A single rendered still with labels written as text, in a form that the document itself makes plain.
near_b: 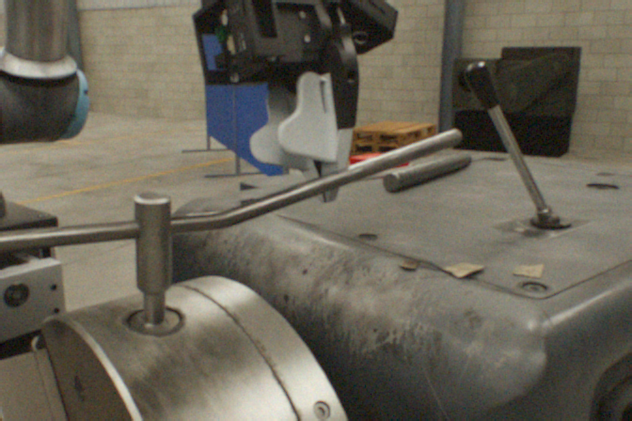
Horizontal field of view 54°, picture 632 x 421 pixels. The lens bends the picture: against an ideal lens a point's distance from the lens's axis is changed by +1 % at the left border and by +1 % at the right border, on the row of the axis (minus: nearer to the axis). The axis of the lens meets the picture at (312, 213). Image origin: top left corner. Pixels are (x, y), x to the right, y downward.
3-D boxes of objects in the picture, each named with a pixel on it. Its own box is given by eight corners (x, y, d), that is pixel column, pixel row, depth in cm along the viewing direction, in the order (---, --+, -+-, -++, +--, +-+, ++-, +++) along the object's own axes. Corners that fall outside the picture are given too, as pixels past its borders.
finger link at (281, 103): (253, 216, 45) (229, 93, 45) (316, 205, 49) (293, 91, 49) (277, 211, 43) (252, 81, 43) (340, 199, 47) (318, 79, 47)
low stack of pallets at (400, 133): (382, 149, 944) (383, 120, 933) (436, 153, 903) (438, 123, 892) (345, 161, 839) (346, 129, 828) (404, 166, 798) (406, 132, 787)
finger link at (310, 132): (276, 210, 43) (252, 80, 43) (340, 200, 47) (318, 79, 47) (303, 206, 41) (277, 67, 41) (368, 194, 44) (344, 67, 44)
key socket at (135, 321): (135, 376, 40) (134, 336, 39) (124, 350, 43) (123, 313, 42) (186, 364, 41) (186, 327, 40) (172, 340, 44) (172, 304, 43)
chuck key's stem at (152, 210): (142, 369, 41) (138, 202, 37) (134, 352, 42) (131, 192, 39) (175, 363, 42) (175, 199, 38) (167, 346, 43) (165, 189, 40)
